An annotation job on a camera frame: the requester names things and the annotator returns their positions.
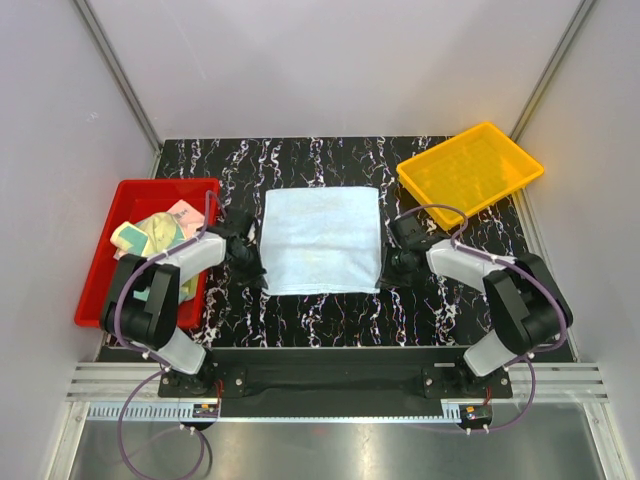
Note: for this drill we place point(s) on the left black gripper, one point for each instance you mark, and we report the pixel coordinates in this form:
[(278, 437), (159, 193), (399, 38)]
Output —
[(254, 278)]

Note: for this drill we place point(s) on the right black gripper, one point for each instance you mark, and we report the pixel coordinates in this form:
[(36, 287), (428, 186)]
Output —
[(387, 278)]

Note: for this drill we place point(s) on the light blue towel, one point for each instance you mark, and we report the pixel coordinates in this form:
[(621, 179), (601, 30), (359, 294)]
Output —
[(321, 240)]

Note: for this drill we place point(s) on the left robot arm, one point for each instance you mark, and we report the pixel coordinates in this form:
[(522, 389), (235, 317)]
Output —
[(141, 307)]

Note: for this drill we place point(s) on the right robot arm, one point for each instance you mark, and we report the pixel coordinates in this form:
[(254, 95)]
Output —
[(528, 312)]

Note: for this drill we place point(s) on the pink towel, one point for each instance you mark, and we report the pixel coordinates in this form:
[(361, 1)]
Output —
[(187, 215)]

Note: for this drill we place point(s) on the yellow green towel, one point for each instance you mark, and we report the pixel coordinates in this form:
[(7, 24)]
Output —
[(145, 235)]

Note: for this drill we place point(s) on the yellow plastic tray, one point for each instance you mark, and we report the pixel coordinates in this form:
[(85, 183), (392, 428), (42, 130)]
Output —
[(470, 172)]

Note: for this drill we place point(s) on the red plastic bin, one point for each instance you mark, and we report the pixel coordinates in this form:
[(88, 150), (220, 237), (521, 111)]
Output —
[(134, 200)]

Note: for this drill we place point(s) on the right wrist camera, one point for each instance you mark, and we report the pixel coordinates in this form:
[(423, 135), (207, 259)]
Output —
[(407, 232)]

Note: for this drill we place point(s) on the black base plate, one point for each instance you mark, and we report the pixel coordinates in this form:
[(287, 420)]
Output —
[(335, 383)]

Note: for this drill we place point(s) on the white slotted cable duct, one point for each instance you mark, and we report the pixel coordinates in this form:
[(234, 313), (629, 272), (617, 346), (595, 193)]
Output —
[(154, 411)]

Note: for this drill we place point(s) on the left aluminium frame post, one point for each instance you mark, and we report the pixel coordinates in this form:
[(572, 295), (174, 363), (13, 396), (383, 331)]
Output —
[(107, 52)]

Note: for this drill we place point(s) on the aluminium frame post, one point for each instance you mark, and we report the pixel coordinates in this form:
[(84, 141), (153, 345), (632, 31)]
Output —
[(567, 39), (107, 52)]

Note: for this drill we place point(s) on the right aluminium frame post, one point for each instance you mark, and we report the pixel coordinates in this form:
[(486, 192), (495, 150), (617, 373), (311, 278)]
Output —
[(567, 39)]

